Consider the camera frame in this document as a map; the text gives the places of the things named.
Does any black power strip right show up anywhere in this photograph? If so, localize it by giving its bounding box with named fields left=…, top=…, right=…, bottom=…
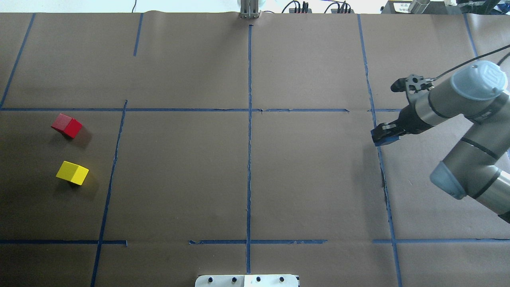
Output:
left=324, top=0, right=355, bottom=14

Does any blue wooden cube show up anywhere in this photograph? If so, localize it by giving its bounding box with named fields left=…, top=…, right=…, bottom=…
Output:
left=371, top=128, right=400, bottom=147

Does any yellow wooden cube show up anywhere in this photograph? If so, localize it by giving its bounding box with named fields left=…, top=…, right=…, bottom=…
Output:
left=56, top=161, right=89, bottom=186

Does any aluminium camera post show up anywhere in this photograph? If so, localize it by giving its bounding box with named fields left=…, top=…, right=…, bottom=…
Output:
left=239, top=0, right=261, bottom=19

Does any black power strip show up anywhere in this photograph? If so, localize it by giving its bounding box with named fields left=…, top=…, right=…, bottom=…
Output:
left=324, top=0, right=355, bottom=14
left=281, top=0, right=312, bottom=14

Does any red wooden cube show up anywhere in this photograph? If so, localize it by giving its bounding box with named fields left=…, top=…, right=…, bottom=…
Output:
left=51, top=113, right=83, bottom=139

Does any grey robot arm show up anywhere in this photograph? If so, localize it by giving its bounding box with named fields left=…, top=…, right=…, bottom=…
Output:
left=371, top=60, right=510, bottom=223

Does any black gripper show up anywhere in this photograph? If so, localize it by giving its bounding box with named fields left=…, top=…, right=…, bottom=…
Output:
left=371, top=105, right=434, bottom=143

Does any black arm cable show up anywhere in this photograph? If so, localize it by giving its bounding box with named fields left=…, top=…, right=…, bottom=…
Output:
left=432, top=45, right=510, bottom=80

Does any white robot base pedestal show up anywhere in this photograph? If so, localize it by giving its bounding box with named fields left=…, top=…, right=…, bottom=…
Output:
left=194, top=274, right=300, bottom=287

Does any black power strip left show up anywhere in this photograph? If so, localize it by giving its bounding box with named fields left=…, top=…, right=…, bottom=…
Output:
left=281, top=0, right=312, bottom=14

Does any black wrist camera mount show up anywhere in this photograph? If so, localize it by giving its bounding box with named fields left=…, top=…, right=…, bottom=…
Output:
left=390, top=74, right=435, bottom=93

